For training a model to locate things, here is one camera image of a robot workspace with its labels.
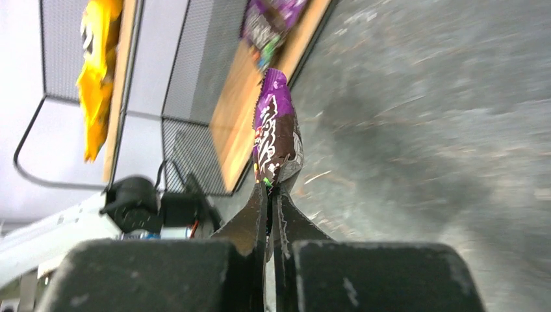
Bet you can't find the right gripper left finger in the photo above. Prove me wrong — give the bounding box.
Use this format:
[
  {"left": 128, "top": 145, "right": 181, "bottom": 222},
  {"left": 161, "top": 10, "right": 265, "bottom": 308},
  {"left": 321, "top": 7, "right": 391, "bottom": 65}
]
[{"left": 37, "top": 183, "right": 268, "bottom": 311}]

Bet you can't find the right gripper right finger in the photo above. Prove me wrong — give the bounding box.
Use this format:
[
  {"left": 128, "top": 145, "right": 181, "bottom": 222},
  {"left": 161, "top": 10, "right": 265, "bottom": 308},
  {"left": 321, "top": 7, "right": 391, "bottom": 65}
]
[{"left": 271, "top": 188, "right": 485, "bottom": 311}]

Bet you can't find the purple candy bag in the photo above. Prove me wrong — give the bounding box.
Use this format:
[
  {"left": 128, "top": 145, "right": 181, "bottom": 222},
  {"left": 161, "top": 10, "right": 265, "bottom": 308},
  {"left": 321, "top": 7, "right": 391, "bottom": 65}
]
[
  {"left": 252, "top": 68, "right": 305, "bottom": 188},
  {"left": 240, "top": 0, "right": 307, "bottom": 72}
]

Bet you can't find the yellow candy bag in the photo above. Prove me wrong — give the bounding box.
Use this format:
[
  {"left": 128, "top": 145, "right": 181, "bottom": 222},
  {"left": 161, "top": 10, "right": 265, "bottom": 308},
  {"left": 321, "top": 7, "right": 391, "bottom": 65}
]
[{"left": 76, "top": 0, "right": 123, "bottom": 163}]

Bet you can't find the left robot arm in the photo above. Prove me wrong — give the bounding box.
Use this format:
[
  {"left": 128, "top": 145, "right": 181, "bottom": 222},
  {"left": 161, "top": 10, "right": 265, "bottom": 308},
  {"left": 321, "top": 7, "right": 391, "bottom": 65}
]
[{"left": 1, "top": 175, "right": 222, "bottom": 286}]

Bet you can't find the wooden wire shelf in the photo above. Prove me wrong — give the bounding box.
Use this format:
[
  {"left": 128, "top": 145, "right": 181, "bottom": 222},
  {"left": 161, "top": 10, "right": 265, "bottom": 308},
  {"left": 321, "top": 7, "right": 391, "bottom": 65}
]
[{"left": 13, "top": 0, "right": 336, "bottom": 196}]

